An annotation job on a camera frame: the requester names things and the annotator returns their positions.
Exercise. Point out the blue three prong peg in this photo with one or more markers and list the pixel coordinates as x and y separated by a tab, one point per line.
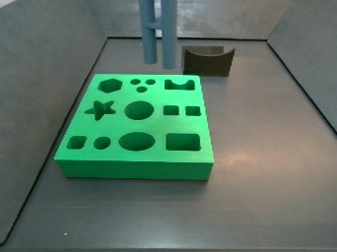
165	24

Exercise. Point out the green shape sorter block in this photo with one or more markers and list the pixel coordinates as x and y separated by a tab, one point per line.
140	127

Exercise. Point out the dark brown curved block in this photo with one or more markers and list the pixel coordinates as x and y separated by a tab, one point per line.
207	60

